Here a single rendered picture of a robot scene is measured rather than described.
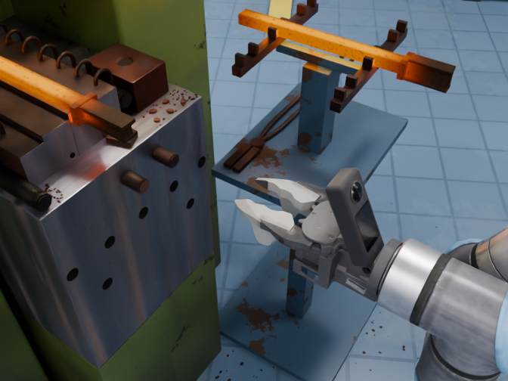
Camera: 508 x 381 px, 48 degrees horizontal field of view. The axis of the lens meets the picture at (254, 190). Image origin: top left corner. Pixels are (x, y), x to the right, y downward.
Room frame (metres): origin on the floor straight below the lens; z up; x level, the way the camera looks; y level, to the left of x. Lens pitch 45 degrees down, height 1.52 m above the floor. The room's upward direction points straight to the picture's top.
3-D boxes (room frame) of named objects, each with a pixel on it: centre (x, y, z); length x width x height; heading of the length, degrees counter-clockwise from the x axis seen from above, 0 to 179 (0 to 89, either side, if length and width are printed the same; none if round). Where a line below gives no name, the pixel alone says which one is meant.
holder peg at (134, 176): (0.68, 0.20, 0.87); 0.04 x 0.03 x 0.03; 55
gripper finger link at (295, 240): (0.46, -0.05, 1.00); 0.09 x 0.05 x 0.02; 66
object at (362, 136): (1.00, -0.14, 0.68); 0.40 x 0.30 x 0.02; 148
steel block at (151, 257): (0.87, 0.43, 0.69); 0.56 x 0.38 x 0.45; 55
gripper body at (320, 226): (0.45, -0.11, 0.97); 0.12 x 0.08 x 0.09; 55
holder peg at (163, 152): (0.75, 0.15, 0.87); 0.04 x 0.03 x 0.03; 55
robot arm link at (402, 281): (0.41, -0.18, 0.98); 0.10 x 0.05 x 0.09; 145
